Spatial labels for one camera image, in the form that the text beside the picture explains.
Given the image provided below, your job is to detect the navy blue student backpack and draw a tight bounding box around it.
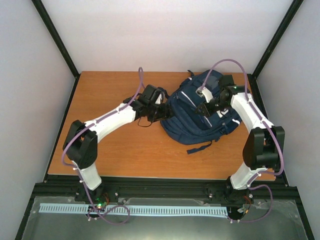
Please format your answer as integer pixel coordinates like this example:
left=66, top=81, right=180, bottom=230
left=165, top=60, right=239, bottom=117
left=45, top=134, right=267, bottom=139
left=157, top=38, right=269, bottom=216
left=160, top=70, right=242, bottom=154

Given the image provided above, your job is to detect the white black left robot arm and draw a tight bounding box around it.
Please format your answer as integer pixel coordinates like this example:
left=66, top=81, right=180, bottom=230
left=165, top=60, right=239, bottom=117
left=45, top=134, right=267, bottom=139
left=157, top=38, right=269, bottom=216
left=61, top=84, right=173, bottom=202

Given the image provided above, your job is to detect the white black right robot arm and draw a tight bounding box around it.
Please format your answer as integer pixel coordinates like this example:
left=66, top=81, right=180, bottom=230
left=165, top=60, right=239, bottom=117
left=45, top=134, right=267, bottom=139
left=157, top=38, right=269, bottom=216
left=196, top=75, right=285, bottom=198

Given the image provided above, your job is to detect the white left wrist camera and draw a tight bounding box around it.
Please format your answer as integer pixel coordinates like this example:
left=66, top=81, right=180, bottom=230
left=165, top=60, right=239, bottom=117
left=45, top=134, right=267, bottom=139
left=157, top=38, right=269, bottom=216
left=155, top=87, right=167, bottom=105

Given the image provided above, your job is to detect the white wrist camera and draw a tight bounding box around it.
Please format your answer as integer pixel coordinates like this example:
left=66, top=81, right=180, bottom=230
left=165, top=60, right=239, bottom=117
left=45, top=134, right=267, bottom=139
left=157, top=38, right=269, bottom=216
left=195, top=86, right=214, bottom=103
left=155, top=87, right=167, bottom=105

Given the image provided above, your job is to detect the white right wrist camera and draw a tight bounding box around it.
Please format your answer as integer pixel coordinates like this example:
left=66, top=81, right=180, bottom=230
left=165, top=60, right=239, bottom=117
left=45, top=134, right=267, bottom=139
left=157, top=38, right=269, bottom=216
left=195, top=86, right=214, bottom=103

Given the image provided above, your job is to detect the black right frame post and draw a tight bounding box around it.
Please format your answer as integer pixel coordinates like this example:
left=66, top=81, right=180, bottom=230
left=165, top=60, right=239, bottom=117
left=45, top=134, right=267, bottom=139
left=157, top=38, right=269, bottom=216
left=251, top=0, right=305, bottom=78

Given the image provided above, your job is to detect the black frame post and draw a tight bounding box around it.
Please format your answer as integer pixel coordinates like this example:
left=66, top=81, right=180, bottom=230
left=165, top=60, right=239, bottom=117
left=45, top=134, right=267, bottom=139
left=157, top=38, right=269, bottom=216
left=251, top=0, right=305, bottom=78
left=31, top=0, right=81, bottom=78

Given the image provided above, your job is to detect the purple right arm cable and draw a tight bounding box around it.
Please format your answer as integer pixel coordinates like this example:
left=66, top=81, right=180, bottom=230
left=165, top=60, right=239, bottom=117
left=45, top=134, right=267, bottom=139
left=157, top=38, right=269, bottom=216
left=198, top=58, right=285, bottom=224

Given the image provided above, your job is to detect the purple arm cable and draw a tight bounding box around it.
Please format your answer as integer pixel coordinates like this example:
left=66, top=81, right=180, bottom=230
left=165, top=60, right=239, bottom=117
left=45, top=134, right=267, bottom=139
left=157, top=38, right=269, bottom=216
left=198, top=58, right=285, bottom=224
left=61, top=66, right=145, bottom=225

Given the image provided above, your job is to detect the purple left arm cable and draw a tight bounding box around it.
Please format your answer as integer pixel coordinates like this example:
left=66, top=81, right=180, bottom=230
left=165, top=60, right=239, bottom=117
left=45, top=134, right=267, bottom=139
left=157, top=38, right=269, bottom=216
left=61, top=66, right=145, bottom=225

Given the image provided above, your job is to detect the light blue slotted cable duct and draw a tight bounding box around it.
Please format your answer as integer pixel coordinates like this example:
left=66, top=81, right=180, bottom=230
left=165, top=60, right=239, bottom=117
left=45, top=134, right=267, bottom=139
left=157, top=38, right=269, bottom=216
left=38, top=203, right=228, bottom=218

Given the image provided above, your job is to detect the black aluminium frame rail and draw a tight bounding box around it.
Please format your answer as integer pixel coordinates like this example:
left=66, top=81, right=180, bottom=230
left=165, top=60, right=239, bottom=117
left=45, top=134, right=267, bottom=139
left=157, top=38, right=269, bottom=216
left=31, top=175, right=302, bottom=206

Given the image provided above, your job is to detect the black left frame post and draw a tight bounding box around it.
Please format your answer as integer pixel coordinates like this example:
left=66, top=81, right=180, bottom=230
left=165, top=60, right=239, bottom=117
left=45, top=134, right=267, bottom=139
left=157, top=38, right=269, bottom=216
left=31, top=0, right=81, bottom=78

